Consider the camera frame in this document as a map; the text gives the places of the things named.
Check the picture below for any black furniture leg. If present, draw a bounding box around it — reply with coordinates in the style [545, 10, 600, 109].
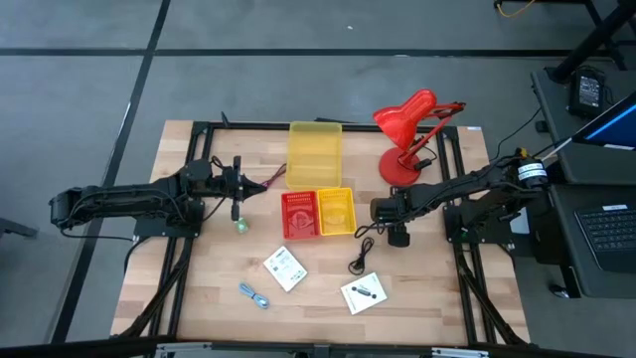
[0, 217, 39, 240]

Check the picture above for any white card reader box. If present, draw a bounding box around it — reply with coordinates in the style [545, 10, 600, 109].
[340, 271, 389, 316]

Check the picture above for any small red plastic basket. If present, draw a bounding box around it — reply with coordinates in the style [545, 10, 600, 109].
[280, 190, 322, 242]

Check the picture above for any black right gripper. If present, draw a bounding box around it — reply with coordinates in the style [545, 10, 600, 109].
[370, 184, 417, 228]

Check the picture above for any blue-grey cable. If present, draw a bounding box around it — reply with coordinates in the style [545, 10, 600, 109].
[238, 281, 271, 310]

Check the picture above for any black USB cable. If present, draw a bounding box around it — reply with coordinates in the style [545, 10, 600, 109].
[347, 236, 376, 276]

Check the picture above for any black laptop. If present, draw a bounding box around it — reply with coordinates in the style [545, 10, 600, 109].
[573, 202, 636, 273]

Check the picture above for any black side desk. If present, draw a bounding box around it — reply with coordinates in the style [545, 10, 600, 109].
[529, 67, 636, 299]

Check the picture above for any large yellow translucent bin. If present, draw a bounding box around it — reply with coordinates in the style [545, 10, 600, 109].
[285, 120, 344, 193]

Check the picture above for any black power adapter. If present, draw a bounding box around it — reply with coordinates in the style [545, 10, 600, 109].
[568, 68, 608, 119]

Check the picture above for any computer monitor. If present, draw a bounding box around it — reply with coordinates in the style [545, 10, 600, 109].
[570, 89, 636, 151]

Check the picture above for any white box with printed label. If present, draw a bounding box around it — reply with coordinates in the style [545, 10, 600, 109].
[261, 245, 309, 293]

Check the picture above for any black overhead beam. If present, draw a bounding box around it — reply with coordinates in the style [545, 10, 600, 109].
[0, 337, 636, 358]

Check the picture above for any silver metal bracket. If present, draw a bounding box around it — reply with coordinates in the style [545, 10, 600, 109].
[155, 341, 214, 358]
[430, 346, 491, 358]

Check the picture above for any small yellow plastic basket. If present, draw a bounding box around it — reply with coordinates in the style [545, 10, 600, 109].
[316, 186, 358, 237]

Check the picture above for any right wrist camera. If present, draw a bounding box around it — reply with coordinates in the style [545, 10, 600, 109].
[386, 222, 411, 249]

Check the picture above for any black stand leg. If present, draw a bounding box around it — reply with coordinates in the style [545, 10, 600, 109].
[549, 0, 636, 85]

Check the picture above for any black metal table frame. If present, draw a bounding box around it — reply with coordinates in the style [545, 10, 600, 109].
[111, 118, 531, 347]

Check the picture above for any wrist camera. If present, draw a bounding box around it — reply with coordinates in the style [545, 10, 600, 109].
[186, 158, 214, 184]
[386, 222, 411, 249]

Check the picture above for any red and black wire bundle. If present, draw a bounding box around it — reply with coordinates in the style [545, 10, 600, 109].
[262, 162, 288, 191]

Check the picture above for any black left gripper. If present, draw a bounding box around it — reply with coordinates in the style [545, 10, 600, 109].
[213, 155, 268, 224]

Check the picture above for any red desk lamp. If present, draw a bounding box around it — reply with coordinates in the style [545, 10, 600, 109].
[372, 88, 467, 188]

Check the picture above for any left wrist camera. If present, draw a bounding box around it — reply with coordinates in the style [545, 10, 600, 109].
[186, 158, 214, 184]

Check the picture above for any yellow cable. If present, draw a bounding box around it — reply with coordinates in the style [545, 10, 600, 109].
[495, 0, 538, 19]

